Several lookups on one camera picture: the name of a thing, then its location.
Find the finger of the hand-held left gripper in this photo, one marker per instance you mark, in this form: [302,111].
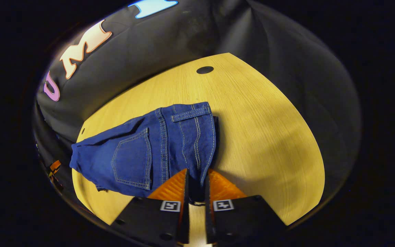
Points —
[55,166]

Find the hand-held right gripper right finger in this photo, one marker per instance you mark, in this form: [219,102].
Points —
[208,195]

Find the blue denim jeans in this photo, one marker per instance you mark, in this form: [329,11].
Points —
[135,154]

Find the black backdrop cloth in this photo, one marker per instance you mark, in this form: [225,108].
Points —
[170,41]

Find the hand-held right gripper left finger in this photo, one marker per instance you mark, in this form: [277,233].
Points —
[186,192]

